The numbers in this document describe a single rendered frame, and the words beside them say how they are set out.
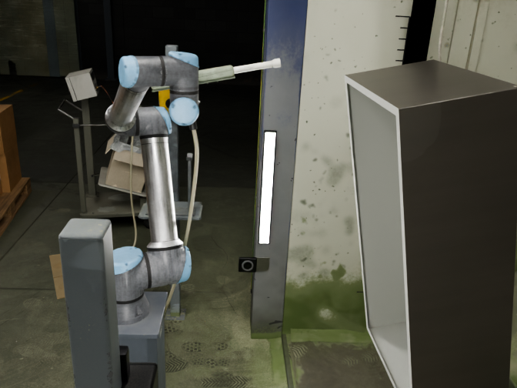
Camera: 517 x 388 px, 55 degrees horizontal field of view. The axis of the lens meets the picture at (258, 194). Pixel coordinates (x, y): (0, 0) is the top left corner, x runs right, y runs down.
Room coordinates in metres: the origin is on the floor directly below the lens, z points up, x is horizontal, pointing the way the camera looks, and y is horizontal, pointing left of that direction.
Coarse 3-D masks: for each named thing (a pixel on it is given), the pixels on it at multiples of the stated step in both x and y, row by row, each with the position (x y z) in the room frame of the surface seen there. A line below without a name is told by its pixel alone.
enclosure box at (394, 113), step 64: (448, 64) 1.85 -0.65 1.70; (384, 128) 1.97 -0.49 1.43; (448, 128) 1.37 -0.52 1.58; (512, 128) 1.39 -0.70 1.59; (384, 192) 1.97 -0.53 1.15; (448, 192) 1.37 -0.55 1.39; (512, 192) 1.40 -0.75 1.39; (384, 256) 1.98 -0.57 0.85; (448, 256) 1.38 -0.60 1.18; (512, 256) 1.40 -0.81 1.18; (384, 320) 1.99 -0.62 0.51; (448, 320) 1.39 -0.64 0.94; (448, 384) 1.39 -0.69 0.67
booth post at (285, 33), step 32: (288, 0) 2.46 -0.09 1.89; (288, 32) 2.46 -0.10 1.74; (288, 64) 2.46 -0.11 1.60; (288, 96) 2.46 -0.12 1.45; (288, 128) 2.46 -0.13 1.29; (288, 160) 2.46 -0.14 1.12; (288, 192) 2.46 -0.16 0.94; (256, 224) 2.48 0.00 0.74; (288, 224) 2.46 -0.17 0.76; (256, 256) 2.45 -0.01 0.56; (256, 288) 2.45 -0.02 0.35; (256, 320) 2.45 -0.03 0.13
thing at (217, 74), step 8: (256, 64) 1.90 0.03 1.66; (264, 64) 1.90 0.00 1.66; (272, 64) 1.90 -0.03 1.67; (280, 64) 1.90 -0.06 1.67; (200, 72) 1.86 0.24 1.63; (208, 72) 1.86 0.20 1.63; (216, 72) 1.86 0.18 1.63; (224, 72) 1.87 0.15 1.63; (232, 72) 1.87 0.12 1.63; (200, 80) 1.86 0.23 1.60; (208, 80) 1.87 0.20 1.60; (216, 80) 1.87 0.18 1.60; (152, 88) 1.84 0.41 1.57; (160, 88) 1.84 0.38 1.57; (168, 88) 1.85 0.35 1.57; (192, 128) 1.86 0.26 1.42
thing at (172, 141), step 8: (168, 48) 2.62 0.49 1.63; (176, 48) 2.63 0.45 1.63; (176, 128) 2.63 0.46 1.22; (168, 136) 2.62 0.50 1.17; (176, 136) 2.63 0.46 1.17; (168, 144) 2.62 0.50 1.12; (176, 144) 2.63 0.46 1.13; (176, 152) 2.63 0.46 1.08; (176, 160) 2.63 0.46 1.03; (176, 168) 2.63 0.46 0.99; (176, 176) 2.63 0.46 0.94; (176, 184) 2.63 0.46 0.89; (176, 192) 2.63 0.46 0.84; (176, 200) 2.63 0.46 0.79; (176, 224) 2.63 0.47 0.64; (176, 288) 2.63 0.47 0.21; (176, 296) 2.63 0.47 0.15; (176, 304) 2.63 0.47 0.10; (176, 312) 2.63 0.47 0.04
